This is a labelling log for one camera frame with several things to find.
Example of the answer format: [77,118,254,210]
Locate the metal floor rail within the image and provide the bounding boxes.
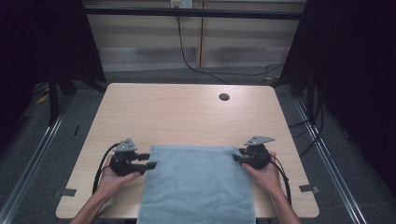
[0,101,73,224]
[293,97,369,224]

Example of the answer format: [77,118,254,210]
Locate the black wall cable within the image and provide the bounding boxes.
[176,7,285,86]

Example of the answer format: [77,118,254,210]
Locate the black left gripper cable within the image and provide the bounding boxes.
[92,142,121,194]

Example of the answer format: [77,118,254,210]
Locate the person's right hand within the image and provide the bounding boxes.
[241,151,283,194]

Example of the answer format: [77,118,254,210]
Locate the light blue towel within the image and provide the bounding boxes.
[135,144,258,224]

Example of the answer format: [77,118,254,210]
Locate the grey tape piece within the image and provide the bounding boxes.
[298,184,321,194]
[60,188,78,198]

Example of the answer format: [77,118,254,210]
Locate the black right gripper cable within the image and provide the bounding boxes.
[269,160,293,207]

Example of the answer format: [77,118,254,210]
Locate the white wall socket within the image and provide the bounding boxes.
[170,0,194,9]

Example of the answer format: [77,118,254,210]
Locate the person's left hand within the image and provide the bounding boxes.
[97,153,142,196]

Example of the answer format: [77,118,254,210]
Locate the black floor cables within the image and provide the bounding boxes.
[287,88,325,158]

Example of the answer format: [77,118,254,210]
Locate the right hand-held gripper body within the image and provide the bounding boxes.
[238,134,276,171]

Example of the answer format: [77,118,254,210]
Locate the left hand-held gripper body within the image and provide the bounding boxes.
[108,137,148,177]

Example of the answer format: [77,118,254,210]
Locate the black horizontal bar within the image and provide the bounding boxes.
[83,7,305,21]

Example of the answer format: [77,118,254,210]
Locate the black curtain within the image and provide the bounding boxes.
[0,0,106,153]
[274,0,396,198]

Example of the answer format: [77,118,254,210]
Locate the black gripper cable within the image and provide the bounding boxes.
[92,142,121,194]
[269,160,293,207]

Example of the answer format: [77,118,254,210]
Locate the black metal stand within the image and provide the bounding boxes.
[47,72,61,126]

